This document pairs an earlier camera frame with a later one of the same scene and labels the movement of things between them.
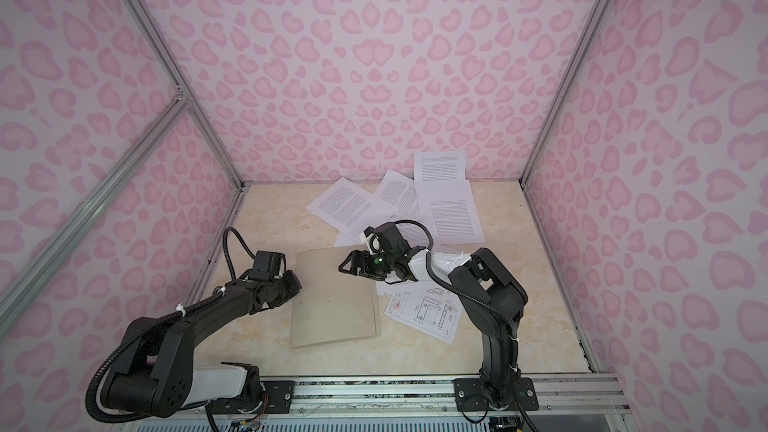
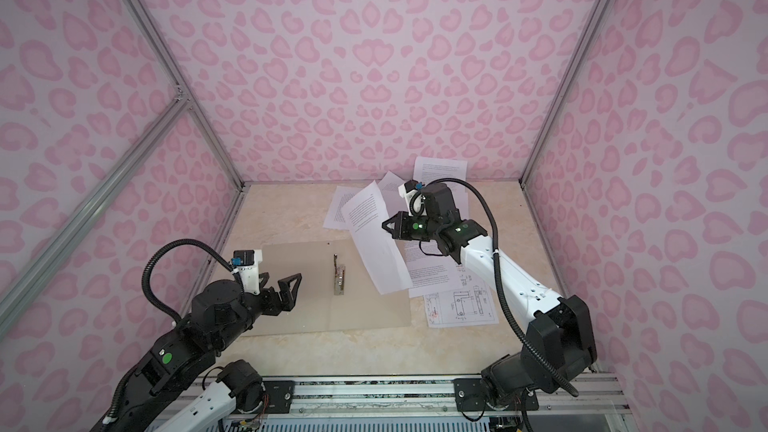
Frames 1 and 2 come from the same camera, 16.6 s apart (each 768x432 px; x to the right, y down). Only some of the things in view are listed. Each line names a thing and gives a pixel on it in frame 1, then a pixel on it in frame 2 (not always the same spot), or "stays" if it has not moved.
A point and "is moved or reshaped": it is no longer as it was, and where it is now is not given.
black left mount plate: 278,395 stays
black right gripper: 357,263 → 403,230
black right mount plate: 468,396 stays
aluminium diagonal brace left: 38,273 stays
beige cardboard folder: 332,306 is moved or reshaped
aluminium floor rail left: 216,247 stays
